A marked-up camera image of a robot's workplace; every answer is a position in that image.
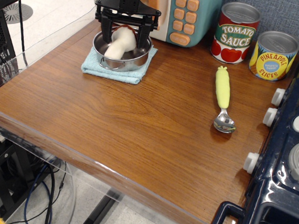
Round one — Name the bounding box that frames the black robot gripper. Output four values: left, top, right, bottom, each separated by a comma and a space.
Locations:
95, 0, 161, 48

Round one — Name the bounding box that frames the plush brown white mushroom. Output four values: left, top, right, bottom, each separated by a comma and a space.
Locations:
104, 25, 137, 60

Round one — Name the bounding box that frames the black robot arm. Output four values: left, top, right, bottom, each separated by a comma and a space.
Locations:
95, 0, 161, 48

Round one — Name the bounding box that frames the silver metal pan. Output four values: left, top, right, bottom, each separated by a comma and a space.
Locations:
92, 26, 153, 72

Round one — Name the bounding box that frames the light blue folded cloth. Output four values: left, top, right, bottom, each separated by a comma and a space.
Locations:
81, 47, 158, 85

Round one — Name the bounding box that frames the tomato sauce can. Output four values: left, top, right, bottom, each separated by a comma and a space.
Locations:
210, 2, 262, 64

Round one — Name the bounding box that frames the clear acrylic table guard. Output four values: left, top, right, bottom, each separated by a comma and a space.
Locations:
0, 10, 95, 87

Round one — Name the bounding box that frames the pineapple slices can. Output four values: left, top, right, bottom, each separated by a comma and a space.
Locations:
249, 31, 299, 81

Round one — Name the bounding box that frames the white stove knob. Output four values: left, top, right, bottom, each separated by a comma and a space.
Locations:
243, 152, 260, 174
263, 108, 277, 127
271, 88, 286, 107

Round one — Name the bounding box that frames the black table leg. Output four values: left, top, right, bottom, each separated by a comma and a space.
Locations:
83, 196, 115, 224

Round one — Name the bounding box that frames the dark blue toy stove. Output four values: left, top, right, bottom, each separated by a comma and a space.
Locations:
211, 67, 299, 224

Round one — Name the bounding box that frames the spoon with yellow-green handle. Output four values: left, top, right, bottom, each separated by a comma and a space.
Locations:
214, 66, 236, 134

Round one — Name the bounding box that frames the black cable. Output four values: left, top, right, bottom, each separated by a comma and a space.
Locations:
6, 157, 69, 224

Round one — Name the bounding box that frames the blue cable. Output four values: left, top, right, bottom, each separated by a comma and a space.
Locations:
23, 162, 57, 224

